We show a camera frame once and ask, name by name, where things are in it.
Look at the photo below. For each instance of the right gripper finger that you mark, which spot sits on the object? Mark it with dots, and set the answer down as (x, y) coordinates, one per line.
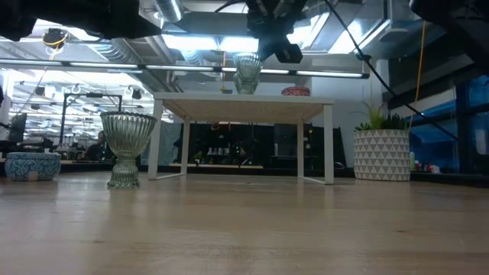
(266, 47)

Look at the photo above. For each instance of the ribbed clear glass candle holder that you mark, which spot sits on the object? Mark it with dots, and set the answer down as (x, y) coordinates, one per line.
(128, 137)
(247, 61)

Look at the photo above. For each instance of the pink patterned candle tin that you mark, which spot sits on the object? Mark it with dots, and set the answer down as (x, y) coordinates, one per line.
(296, 91)

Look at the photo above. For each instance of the white perforated metal shelf riser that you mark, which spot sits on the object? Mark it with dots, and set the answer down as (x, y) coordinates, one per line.
(206, 98)

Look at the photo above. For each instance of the blue patterned candle tin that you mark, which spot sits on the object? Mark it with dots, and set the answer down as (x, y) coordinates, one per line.
(32, 166)

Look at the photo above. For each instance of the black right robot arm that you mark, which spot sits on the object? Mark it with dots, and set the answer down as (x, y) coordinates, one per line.
(458, 23)

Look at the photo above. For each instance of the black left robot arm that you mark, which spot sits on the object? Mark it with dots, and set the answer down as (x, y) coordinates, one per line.
(95, 15)

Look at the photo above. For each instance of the wide bright ceiling light panel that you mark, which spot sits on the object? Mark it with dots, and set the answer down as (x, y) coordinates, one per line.
(191, 43)

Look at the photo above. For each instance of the long linear ceiling light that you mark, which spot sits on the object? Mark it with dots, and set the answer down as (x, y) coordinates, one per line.
(179, 68)

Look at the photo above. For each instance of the slanted bright ceiling light panel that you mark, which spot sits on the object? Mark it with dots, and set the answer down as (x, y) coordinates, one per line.
(366, 34)

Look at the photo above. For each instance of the grey fabric cover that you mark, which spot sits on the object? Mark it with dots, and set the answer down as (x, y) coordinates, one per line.
(172, 143)

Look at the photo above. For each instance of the green plant in white pot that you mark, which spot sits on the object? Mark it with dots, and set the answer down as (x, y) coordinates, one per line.
(382, 153)

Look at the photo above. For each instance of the small green bottle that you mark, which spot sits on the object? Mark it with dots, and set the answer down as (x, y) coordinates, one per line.
(412, 162)

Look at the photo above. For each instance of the person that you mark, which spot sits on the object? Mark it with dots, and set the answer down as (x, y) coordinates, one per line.
(91, 153)

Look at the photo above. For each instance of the dark computer monitor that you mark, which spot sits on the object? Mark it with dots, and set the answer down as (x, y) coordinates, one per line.
(17, 128)

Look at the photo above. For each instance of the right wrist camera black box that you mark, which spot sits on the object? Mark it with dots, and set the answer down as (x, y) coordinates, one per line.
(288, 53)

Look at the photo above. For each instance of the round silver ventilation duct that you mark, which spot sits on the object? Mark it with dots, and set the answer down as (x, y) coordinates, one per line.
(170, 9)

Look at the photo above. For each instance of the black metal stand frame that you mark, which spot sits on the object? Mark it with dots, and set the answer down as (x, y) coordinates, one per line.
(91, 94)

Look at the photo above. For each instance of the black aluminium table frame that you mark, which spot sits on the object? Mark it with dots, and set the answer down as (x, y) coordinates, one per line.
(76, 169)

